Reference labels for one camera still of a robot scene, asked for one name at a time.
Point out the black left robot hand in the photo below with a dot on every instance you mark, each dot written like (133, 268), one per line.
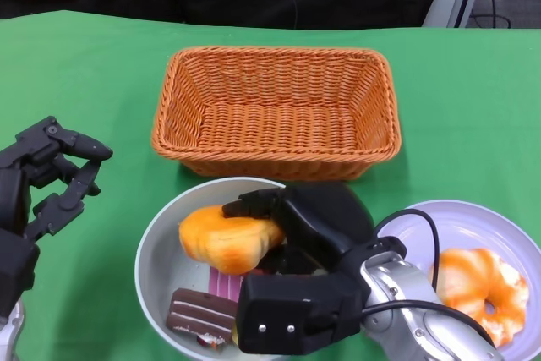
(12, 192)

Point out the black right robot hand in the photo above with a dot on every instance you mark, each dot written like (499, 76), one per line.
(321, 217)

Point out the grey round bowl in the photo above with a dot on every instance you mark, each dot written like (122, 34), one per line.
(160, 259)

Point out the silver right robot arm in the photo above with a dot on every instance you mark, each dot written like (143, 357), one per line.
(401, 289)

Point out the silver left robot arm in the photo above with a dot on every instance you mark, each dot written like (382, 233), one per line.
(10, 335)

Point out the orange wicker basket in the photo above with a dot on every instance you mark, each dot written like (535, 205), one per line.
(274, 124)

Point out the pink striped cake slice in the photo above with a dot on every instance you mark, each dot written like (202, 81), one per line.
(224, 285)

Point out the chocolate layered cake slice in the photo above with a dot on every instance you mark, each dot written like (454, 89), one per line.
(198, 314)

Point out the pale lavender round plate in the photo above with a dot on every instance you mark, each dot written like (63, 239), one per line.
(486, 225)

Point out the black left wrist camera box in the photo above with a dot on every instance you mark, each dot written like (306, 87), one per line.
(17, 272)

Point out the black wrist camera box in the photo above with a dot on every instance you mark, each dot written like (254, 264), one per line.
(287, 314)
(17, 272)

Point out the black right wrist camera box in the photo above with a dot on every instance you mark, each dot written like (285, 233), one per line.
(287, 314)

